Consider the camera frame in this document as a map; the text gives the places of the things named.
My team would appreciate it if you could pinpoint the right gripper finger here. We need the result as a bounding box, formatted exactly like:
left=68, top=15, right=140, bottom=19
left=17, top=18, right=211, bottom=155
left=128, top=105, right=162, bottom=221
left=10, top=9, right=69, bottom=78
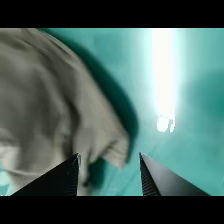
left=11, top=152, right=82, bottom=197

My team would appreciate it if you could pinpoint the taupe shirt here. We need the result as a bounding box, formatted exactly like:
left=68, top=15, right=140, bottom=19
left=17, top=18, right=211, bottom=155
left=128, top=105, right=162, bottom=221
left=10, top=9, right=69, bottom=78
left=0, top=28, right=131, bottom=197

